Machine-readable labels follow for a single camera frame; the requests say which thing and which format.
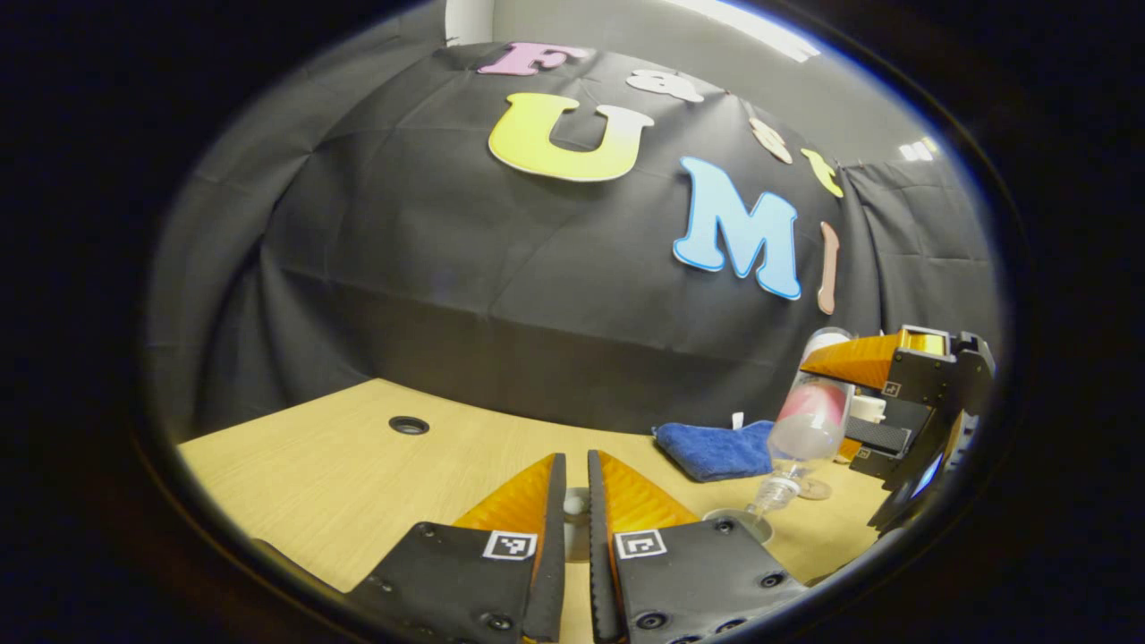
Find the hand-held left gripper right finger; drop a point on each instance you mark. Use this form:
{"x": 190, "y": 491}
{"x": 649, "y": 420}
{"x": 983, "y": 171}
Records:
{"x": 599, "y": 555}

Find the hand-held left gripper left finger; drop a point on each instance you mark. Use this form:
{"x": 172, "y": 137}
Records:
{"x": 553, "y": 555}

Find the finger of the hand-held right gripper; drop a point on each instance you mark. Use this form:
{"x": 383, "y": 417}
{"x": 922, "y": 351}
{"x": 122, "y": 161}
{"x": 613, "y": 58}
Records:
{"x": 921, "y": 376}
{"x": 881, "y": 440}

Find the clear plastic water bottle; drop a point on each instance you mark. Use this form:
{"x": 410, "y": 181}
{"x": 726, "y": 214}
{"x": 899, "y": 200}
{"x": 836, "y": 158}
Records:
{"x": 809, "y": 420}

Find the round cork coaster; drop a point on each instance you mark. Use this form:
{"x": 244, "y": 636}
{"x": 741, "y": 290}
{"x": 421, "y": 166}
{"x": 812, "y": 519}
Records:
{"x": 816, "y": 490}

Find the white toaster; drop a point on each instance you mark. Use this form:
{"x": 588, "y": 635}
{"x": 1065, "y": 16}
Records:
{"x": 868, "y": 409}

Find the blue towel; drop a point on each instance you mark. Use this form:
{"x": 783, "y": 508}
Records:
{"x": 716, "y": 447}

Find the small ceiling light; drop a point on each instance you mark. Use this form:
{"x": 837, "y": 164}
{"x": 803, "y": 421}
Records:
{"x": 919, "y": 148}

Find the black backdrop cloth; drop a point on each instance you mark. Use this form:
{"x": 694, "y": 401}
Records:
{"x": 447, "y": 268}

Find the ceiling light panel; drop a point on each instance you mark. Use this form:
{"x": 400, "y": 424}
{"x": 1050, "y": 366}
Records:
{"x": 751, "y": 27}

